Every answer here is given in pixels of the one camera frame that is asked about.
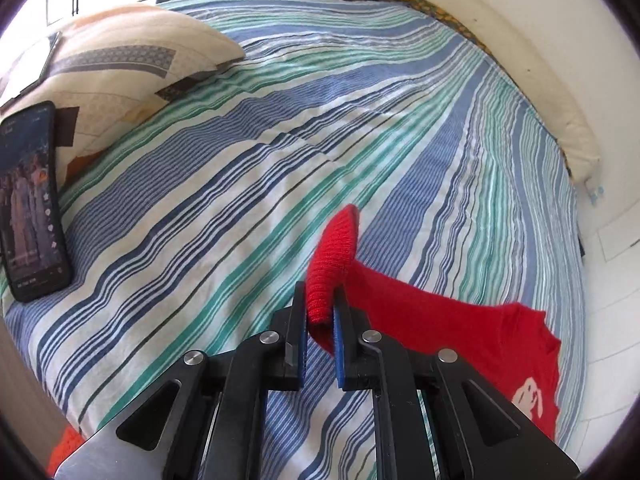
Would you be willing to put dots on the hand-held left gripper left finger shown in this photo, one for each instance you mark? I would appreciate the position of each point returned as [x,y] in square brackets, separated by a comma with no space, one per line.
[300,355]

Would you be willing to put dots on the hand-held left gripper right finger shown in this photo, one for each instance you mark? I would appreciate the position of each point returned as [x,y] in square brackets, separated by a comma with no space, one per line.
[340,355]

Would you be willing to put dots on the red knit sweater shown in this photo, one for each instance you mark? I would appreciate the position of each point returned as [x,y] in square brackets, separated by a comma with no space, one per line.
[405,315]

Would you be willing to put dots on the striped bedspread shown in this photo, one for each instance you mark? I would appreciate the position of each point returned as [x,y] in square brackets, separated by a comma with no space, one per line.
[300,135]

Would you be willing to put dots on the orange knit cloth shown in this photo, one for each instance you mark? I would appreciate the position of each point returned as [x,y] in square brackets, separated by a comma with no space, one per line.
[65,452]

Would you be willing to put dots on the black smartphone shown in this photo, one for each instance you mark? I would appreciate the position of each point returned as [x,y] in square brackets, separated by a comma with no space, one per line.
[30,200]

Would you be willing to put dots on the cream patterned pillow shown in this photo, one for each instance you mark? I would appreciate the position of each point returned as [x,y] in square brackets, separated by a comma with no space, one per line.
[125,50]

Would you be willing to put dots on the white padded headboard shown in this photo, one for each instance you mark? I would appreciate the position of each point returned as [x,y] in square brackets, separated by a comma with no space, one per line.
[525,55]

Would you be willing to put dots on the yellow patterned pillow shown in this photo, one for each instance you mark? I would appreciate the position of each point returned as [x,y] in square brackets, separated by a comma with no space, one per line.
[430,10]

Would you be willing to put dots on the dark-edged flat device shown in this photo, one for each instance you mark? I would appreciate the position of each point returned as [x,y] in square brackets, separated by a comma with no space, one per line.
[49,57]

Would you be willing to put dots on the white wall socket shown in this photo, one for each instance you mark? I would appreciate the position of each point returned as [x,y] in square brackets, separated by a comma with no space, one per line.
[596,194]

